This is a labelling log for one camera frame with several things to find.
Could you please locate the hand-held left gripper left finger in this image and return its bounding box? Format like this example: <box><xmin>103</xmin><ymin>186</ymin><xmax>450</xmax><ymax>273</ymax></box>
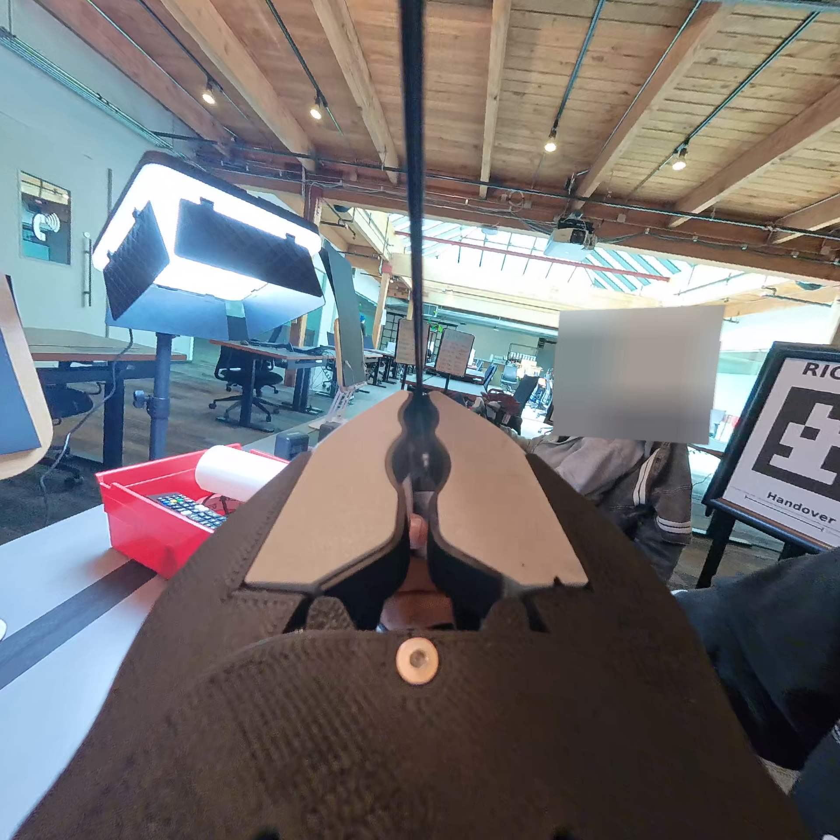
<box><xmin>244</xmin><ymin>390</ymin><xmax>413</xmax><ymax>592</ymax></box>

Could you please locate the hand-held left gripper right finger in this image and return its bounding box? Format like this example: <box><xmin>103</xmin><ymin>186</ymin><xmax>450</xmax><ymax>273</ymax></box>
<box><xmin>427</xmin><ymin>392</ymin><xmax>589</xmax><ymax>601</ymax></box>

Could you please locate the black bar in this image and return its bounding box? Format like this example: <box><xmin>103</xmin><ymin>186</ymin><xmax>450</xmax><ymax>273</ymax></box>
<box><xmin>147</xmin><ymin>492</ymin><xmax>228</xmax><ymax>531</ymax></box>

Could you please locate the red storage bin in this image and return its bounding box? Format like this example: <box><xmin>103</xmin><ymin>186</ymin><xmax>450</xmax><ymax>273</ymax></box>
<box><xmin>96</xmin><ymin>451</ymin><xmax>290</xmax><ymax>580</ymax></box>

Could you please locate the thin black rod tool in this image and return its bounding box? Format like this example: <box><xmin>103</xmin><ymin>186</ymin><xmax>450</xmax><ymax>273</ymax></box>
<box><xmin>397</xmin><ymin>0</ymin><xmax>434</xmax><ymax>421</ymax></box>

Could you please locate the person's right hand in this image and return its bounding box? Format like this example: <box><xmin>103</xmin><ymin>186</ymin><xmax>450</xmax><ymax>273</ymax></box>
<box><xmin>381</xmin><ymin>499</ymin><xmax>457</xmax><ymax>631</ymax></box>

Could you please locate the wooden office desk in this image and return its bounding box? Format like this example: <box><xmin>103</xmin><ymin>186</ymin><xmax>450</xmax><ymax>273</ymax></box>
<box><xmin>23</xmin><ymin>328</ymin><xmax>189</xmax><ymax>470</ymax></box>
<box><xmin>210</xmin><ymin>338</ymin><xmax>339</xmax><ymax>421</ymax></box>

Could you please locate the brown whiteboard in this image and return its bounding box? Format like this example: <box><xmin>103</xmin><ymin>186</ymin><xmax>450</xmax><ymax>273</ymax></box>
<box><xmin>434</xmin><ymin>328</ymin><xmax>476</xmax><ymax>378</ymax></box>
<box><xmin>394</xmin><ymin>318</ymin><xmax>431</xmax><ymax>365</ymax></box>

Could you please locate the grey board on stand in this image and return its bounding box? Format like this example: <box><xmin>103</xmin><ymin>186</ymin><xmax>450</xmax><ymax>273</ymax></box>
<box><xmin>320</xmin><ymin>243</ymin><xmax>371</xmax><ymax>421</ymax></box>

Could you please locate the black light stand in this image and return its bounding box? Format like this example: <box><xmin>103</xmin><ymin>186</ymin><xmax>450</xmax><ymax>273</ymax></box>
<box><xmin>134</xmin><ymin>331</ymin><xmax>181</xmax><ymax>462</ymax></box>

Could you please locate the studio light panel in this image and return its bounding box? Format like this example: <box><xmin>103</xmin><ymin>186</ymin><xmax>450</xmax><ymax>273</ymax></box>
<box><xmin>92</xmin><ymin>151</ymin><xmax>327</xmax><ymax>341</ymax></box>

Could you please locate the ceiling projector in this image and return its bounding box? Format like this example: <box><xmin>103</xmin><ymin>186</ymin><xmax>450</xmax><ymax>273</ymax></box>
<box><xmin>543</xmin><ymin>213</ymin><xmax>598</xmax><ymax>258</ymax></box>

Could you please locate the framed marker sign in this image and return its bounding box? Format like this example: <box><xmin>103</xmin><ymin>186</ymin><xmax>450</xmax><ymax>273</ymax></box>
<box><xmin>702</xmin><ymin>341</ymin><xmax>840</xmax><ymax>588</ymax></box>

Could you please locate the phone icon wall panel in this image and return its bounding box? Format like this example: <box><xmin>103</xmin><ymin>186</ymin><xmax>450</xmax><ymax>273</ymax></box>
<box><xmin>18</xmin><ymin>171</ymin><xmax>72</xmax><ymax>265</ymax></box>

